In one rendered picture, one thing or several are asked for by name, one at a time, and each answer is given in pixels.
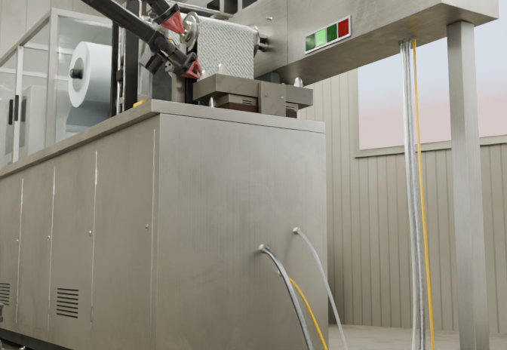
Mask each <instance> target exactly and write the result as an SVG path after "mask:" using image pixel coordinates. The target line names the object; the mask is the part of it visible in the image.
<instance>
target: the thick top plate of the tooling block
mask: <svg viewBox="0 0 507 350"><path fill-rule="evenodd" d="M260 82H261V81H260V80H255V79H250V78H242V77H237V76H232V75H223V74H218V73H215V74H213V75H211V76H208V77H207V78H204V79H202V80H200V81H197V82H196V83H193V100H195V101H202V102H207V103H208V102H209V101H210V97H216V99H217V98H219V97H222V96H225V95H227V94H234V95H240V96H246V97H255V98H258V83H260ZM262 82H267V83H272V84H278V83H273V82H268V81H262ZM280 85H285V90H286V103H295V104H298V110H300V109H304V108H306V107H310V106H313V89H310V88H305V87H297V86H292V85H287V84H280Z"/></svg>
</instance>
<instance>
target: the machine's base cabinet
mask: <svg viewBox="0 0 507 350"><path fill-rule="evenodd" d="M296 227H300V228H301V232H302V233H303V234H304V235H305V236H306V237H307V238H308V239H309V240H310V242H311V244H312V246H313V247H314V248H315V252H316V253H317V255H318V258H319V260H320V262H321V265H322V268H323V270H324V273H325V276H326V279H327V197H326V149H325V134H322V133H316V132H309V131H303V130H291V129H285V128H279V127H267V126H261V125H254V124H242V123H236V122H230V121H218V120H212V119H206V118H194V117H188V116H181V115H169V114H163V113H160V114H157V115H154V116H152V117H151V118H147V119H145V120H143V121H140V122H138V123H136V124H132V125H131V126H128V127H126V128H123V129H121V130H118V131H116V132H114V133H112V134H109V135H106V136H104V137H101V138H99V139H97V140H94V141H92V142H89V143H87V144H84V145H83V146H79V147H77V148H75V149H72V150H70V151H68V152H64V153H63V154H61V155H58V156H55V157H53V158H50V159H48V160H46V161H43V162H41V163H38V164H36V165H33V166H31V167H28V168H26V169H24V170H21V171H19V172H16V173H13V174H11V175H10V176H7V177H4V178H2V179H0V303H3V304H4V308H3V309H2V316H3V322H0V338H2V339H6V340H9V341H11V342H15V343H17V344H20V345H23V346H22V347H19V348H18V350H31V348H32V349H35V350H308V347H307V344H306V340H305V337H304V335H303V331H302V328H301V326H300V322H299V319H298V317H297V314H296V311H295V308H294V306H293V303H292V300H291V298H290V294H289V293H288V290H287V287H286V284H285V282H284V280H283V278H282V277H280V276H279V270H278V267H277V266H276V264H275V263H274V261H273V260H272V258H271V257H270V256H269V255H268V254H267V253H261V252H260V246H261V245H262V244H268V245H269V249H270V250H271V251H272V252H273V253H274V254H275V255H276V256H277V257H278V259H279V261H280V262H281V264H282V265H283V267H284V270H285V271H286V273H287V276H289V277H290V278H291V279H292V280H293V281H294V282H295V283H296V285H297V286H298V288H299V289H300V290H301V292H302V293H303V295H304V297H305V298H306V301H307V303H308V304H309V307H310V309H311V310H312V314H313V315H314V317H315V320H316V322H317V324H318V327H319V329H320V331H321V334H322V336H323V338H324V341H325V344H326V346H327V349H328V350H329V337H328V293H327V289H326V287H325V284H324V280H323V278H322V275H321V271H320V269H319V267H318V264H317V262H316V259H315V257H314V254H313V252H312V250H311V248H310V247H309V245H308V244H307V242H306V240H305V239H304V238H303V237H302V236H301V235H300V234H298V235H296V234H294V232H293V230H294V228H296Z"/></svg>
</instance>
